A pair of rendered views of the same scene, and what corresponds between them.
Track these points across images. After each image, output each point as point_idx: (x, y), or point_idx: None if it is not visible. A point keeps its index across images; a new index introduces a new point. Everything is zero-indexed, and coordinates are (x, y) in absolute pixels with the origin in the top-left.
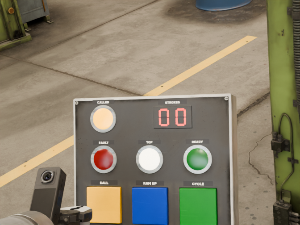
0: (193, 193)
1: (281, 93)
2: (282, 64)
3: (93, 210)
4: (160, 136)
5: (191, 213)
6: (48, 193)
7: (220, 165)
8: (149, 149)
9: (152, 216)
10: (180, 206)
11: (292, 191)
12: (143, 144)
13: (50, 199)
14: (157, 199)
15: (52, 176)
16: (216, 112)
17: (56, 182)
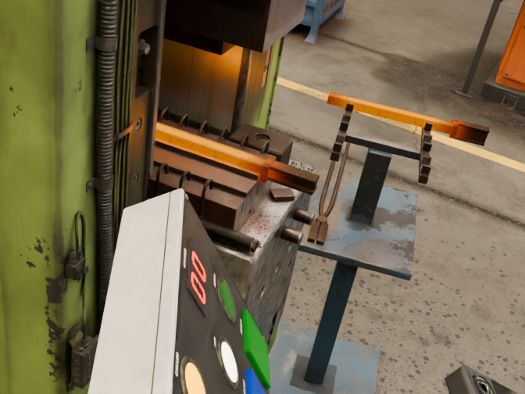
0: (251, 338)
1: (74, 184)
2: (77, 137)
3: None
4: (210, 318)
5: (263, 362)
6: (501, 392)
7: (229, 281)
8: (223, 349)
9: None
10: (260, 369)
11: (80, 319)
12: (216, 353)
13: (506, 392)
14: (259, 392)
15: (481, 379)
16: (194, 223)
17: (483, 375)
